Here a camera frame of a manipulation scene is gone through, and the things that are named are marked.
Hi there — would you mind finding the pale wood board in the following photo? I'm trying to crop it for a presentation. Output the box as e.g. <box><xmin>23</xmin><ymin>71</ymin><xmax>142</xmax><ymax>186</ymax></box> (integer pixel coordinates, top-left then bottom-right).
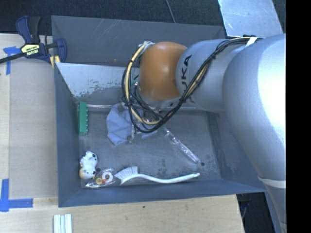
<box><xmin>9</xmin><ymin>57</ymin><xmax>59</xmax><ymax>200</ymax></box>

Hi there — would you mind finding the clear glass tube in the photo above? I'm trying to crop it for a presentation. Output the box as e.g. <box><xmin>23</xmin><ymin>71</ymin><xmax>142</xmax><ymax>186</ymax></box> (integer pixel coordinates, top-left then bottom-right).
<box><xmin>162</xmin><ymin>126</ymin><xmax>202</xmax><ymax>166</ymax></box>

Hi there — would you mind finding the white dish brush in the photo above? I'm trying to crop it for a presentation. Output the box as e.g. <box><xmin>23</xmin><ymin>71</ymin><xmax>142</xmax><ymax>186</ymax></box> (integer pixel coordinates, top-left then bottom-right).
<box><xmin>114</xmin><ymin>166</ymin><xmax>201</xmax><ymax>186</ymax></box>

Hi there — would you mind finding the green flat block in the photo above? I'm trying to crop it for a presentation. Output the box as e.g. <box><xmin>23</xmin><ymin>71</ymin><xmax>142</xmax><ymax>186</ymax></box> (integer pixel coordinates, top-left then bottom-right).
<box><xmin>77</xmin><ymin>101</ymin><xmax>89</xmax><ymax>136</ymax></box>

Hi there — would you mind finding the grey metal bin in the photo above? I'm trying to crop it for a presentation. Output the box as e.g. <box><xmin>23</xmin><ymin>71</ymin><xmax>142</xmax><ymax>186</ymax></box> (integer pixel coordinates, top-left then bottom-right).
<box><xmin>51</xmin><ymin>15</ymin><xmax>268</xmax><ymax>208</ymax></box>

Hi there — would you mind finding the white black-spotted toy cow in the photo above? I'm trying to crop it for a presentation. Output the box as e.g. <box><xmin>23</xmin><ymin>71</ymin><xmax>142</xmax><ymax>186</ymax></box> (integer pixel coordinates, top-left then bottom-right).
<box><xmin>78</xmin><ymin>150</ymin><xmax>99</xmax><ymax>180</ymax></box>

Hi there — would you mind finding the light blue cloth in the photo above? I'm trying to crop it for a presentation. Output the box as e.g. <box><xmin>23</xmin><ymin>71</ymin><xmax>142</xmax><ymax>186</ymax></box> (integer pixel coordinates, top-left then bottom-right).
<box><xmin>106</xmin><ymin>102</ymin><xmax>159</xmax><ymax>146</ymax></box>

